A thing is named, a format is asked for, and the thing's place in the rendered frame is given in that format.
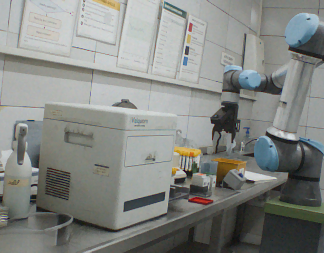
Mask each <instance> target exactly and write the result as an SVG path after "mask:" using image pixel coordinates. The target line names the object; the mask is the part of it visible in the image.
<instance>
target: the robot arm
mask: <svg viewBox="0 0 324 253"><path fill-rule="evenodd" d="M285 38H286V39H285V41H286V43H287V44H288V45H289V48H288V53H289V54H290V57H291V58H290V61H289V62H288V63H286V64H285V65H283V66H281V67H280V68H279V69H277V70H276V71H274V72H273V73H271V74H270V75H269V74H264V73H258V72H257V71H254V70H245V71H243V70H242V67H240V66H236V65H227V66H226V67H225V70H224V73H223V84H222V85H223V89H222V95H221V97H222V98H221V101H222V102H221V105H224V106H225V107H221V108H220V109H219V110H218V111H217V112H216V113H215V114H214V115H213V116H212V117H210V121H211V124H214V127H213V131H212V145H213V150H214V153H215V154H216V153H217V150H218V145H220V144H221V142H222V139H221V136H222V135H221V134H222V131H225V132H226V133H228V132H229V134H227V135H226V141H227V144H226V147H227V149H226V153H227V156H229V155H230V153H231V151H232V148H234V147H235V146H236V142H235V141H234V138H235V135H236V132H239V130H240V121H241V120H238V119H237V114H238V109H239V106H238V104H239V99H240V91H241V89H245V90H252V91H258V92H262V93H268V94H272V95H280V101H279V104H278V108H277V111H276V114H275V117H274V121H273V124H272V126H271V127H269V128H268V129H267V131H266V134H265V136H262V137H259V138H258V139H257V141H256V143H255V147H254V156H255V159H256V162H257V165H258V167H259V168H260V169H262V170H264V171H270V172H288V177H287V180H286V182H285V184H284V186H283V188H282V191H281V193H280V200H281V201H283V202H286V203H290V204H291V203H292V204H295V205H300V206H306V207H308V206H311V207H319V206H321V203H322V198H321V192H320V185H319V183H320V175H321V167H322V160H323V156H324V152H323V151H324V145H323V143H322V142H319V141H316V140H312V139H307V138H303V137H299V136H298V135H297V129H298V126H299V122H300V119H301V116H302V113H303V109H304V104H305V102H306V98H307V95H308V92H309V89H310V83H311V80H312V77H313V74H314V69H315V68H317V67H320V66H321V65H323V64H324V18H323V17H320V16H317V15H315V14H309V13H300V14H297V15H296V16H295V17H293V18H292V19H291V20H290V21H289V23H288V25H287V27H286V29H285ZM238 123H239V129H237V127H238ZM236 124H237V127H236Z"/></svg>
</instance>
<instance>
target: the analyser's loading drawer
mask: <svg viewBox="0 0 324 253"><path fill-rule="evenodd" d="M189 194H190V188H189V187H183V186H179V185H176V184H170V194H169V199H168V203H171V202H174V201H177V200H180V199H185V200H189Z"/></svg>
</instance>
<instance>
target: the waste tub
mask: <svg viewBox="0 0 324 253"><path fill-rule="evenodd" d="M211 161H216V162H218V164H217V173H216V182H217V183H219V182H220V181H222V180H223V179H224V177H225V176H226V175H227V173H228V172H229V171H230V170H234V169H236V170H237V171H238V172H240V173H242V175H243V176H244V174H245V169H246V163H247V162H246V161H239V160H233V159H223V158H218V159H212V160H211Z"/></svg>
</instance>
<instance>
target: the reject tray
mask: <svg viewBox="0 0 324 253"><path fill-rule="evenodd" d="M188 202H193V203H200V204H203V205H207V204H209V203H212V202H213V200H211V199H206V198H201V197H193V198H191V199H189V200H188Z"/></svg>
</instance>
